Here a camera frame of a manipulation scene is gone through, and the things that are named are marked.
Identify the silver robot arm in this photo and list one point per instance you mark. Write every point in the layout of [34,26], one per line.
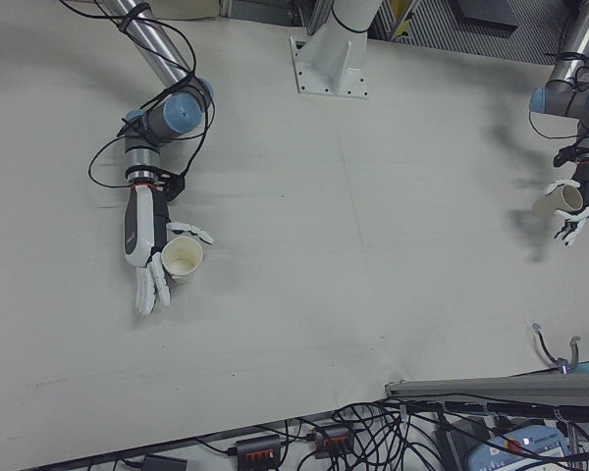
[152,39]
[576,29]

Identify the aluminium profile bar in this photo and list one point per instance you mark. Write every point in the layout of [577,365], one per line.
[496,390]

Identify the black power adapter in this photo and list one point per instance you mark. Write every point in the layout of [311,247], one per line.
[166,463]

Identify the black power strip orange switches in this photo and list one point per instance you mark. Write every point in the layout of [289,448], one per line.
[257,449]
[332,438]

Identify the yellow black hazard marker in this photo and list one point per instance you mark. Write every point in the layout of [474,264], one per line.
[401,19]

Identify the white blue device red button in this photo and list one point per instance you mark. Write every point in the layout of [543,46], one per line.
[540,446]

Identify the dark grey device box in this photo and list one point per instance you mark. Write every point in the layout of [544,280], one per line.
[464,441]

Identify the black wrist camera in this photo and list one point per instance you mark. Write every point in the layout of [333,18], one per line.
[564,156]
[173,186]

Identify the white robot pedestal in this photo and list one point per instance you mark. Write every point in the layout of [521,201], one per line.
[329,64]

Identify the aluminium frame rail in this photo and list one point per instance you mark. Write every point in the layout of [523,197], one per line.
[275,12]

